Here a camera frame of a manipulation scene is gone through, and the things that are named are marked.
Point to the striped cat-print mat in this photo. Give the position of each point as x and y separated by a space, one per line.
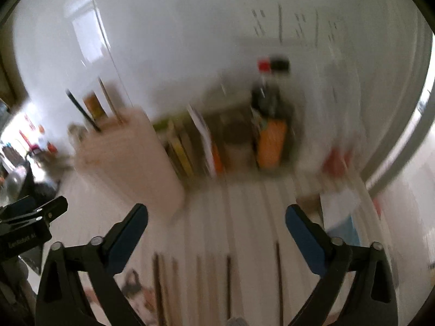
238 217

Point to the person's left forearm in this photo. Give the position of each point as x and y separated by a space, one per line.
13 295

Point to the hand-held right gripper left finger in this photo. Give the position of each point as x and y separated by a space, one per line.
131 234

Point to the clear storage box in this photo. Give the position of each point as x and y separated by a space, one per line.
234 122

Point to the brown wooden utensil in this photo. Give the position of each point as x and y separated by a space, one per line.
93 107

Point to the red orange pouch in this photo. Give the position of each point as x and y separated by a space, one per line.
336 163

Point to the narrow orange packet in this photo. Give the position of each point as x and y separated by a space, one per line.
218 158

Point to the dark sauce bottle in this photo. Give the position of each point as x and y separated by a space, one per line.
268 98

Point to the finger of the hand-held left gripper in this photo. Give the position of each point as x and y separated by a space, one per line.
18 205
54 207

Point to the cream plastic utensil holder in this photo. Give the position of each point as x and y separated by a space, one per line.
129 163

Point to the white tissue paper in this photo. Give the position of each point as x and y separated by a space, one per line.
340 207

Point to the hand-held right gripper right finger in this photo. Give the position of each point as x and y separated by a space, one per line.
304 241

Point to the white plastic bag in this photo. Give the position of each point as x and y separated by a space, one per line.
326 125

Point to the black chopstick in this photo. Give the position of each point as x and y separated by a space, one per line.
83 111

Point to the yellow green packet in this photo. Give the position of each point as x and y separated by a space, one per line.
176 149

